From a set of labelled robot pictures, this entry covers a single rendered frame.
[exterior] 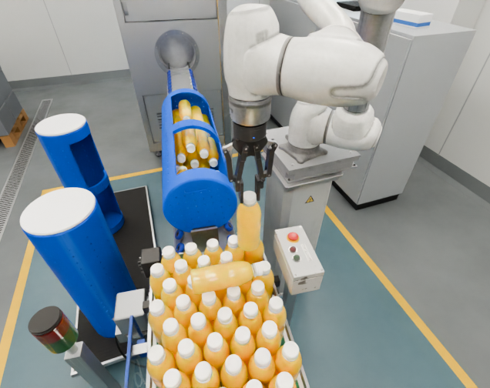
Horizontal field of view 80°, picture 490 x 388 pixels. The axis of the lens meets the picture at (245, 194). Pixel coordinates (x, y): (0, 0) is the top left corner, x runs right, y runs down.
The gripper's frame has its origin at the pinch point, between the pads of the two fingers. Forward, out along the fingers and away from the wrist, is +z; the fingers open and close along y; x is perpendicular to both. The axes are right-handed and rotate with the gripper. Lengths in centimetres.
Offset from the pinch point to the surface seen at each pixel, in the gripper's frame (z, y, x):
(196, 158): 29, 12, -61
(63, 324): 13, 46, 21
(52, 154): 46, 95, -112
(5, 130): 116, 221, -302
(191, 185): 15.9, 15.2, -24.9
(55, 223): 33, 69, -34
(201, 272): 19.4, 15.6, 9.3
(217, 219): 34.9, 7.0, -24.8
